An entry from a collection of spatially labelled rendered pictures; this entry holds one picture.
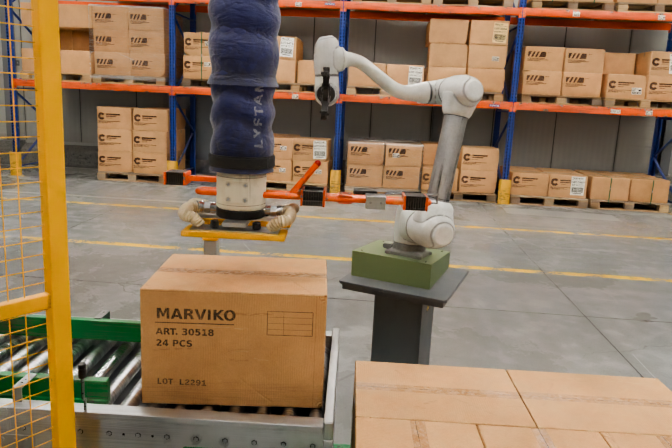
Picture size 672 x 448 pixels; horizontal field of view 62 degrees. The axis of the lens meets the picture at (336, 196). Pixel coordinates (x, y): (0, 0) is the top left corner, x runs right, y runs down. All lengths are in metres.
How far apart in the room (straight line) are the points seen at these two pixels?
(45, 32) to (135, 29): 8.16
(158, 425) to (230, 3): 1.32
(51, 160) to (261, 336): 0.83
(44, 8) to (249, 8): 0.57
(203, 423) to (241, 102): 1.00
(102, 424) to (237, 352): 0.45
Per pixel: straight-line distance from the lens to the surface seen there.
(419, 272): 2.54
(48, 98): 1.64
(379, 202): 1.90
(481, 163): 9.20
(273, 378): 1.95
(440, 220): 2.38
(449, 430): 1.97
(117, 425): 1.97
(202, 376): 1.98
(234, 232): 1.86
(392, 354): 2.76
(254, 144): 1.84
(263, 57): 1.83
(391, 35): 10.35
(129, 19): 9.84
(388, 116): 10.30
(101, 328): 2.51
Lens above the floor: 1.58
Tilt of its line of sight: 10 degrees down
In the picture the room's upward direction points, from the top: 3 degrees clockwise
